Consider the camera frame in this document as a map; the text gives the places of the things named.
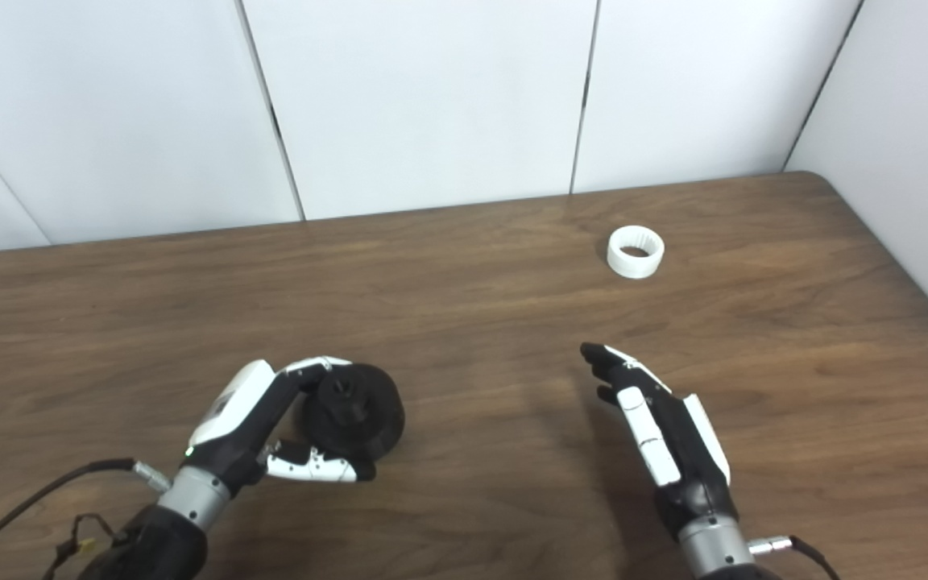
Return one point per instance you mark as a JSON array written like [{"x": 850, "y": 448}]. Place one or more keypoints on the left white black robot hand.
[{"x": 242, "y": 411}]

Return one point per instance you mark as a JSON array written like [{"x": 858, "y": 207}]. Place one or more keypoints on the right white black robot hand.
[{"x": 685, "y": 451}]

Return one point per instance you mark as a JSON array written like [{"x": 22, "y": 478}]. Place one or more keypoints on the round black stepped part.
[{"x": 375, "y": 419}]

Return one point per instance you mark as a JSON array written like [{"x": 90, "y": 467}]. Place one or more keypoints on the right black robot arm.
[{"x": 714, "y": 552}]

